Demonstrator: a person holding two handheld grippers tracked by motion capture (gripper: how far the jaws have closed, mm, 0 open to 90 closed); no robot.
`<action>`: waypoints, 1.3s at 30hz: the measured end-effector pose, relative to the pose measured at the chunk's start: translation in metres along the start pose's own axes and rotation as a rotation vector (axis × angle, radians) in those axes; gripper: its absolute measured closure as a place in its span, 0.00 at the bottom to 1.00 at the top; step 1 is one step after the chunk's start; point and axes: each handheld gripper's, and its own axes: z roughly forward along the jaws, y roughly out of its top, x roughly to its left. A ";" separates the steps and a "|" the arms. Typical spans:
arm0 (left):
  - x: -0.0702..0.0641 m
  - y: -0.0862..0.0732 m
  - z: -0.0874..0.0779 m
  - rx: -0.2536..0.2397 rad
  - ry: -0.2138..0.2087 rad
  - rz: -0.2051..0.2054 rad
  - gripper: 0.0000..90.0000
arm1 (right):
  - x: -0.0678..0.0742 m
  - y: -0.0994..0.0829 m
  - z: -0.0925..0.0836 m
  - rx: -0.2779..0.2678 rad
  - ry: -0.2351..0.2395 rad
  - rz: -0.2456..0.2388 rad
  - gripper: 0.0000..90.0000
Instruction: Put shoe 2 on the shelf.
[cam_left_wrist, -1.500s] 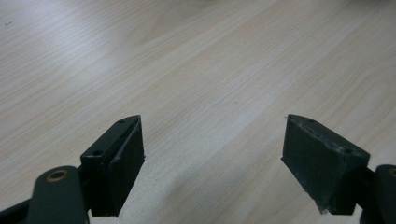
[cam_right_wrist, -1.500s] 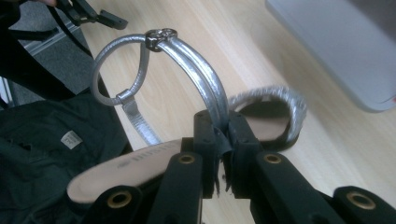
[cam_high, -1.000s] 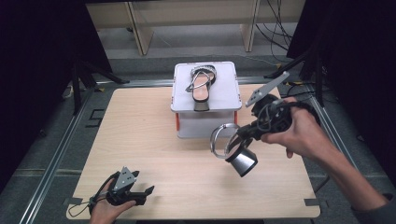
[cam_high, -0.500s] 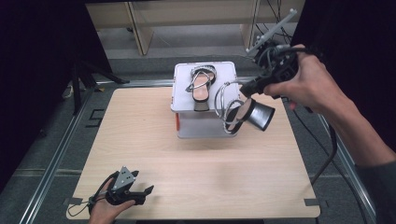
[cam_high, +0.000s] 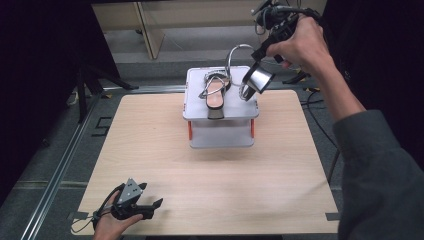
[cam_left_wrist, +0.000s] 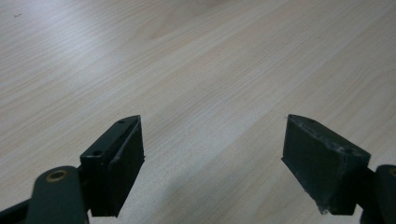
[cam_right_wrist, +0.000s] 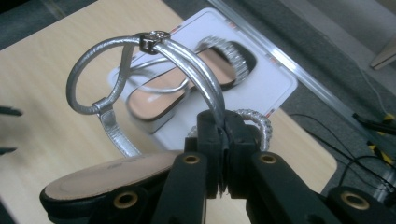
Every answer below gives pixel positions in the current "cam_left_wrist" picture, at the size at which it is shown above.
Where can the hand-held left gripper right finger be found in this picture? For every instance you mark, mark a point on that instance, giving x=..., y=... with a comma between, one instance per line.
x=323, y=168

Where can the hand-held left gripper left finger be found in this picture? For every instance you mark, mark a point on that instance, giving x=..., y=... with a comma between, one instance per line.
x=115, y=161

